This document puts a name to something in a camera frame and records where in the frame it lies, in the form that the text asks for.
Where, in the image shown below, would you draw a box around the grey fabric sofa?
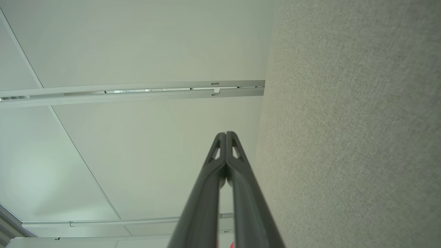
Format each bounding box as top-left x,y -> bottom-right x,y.
253,0 -> 441,248

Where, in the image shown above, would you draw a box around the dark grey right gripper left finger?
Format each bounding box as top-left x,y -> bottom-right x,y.
168,132 -> 226,248

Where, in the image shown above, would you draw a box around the grey metal partition post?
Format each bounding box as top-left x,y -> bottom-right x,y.
0,80 -> 266,109
22,213 -> 235,228

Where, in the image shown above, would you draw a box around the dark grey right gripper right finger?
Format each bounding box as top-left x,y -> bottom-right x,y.
226,131 -> 286,248

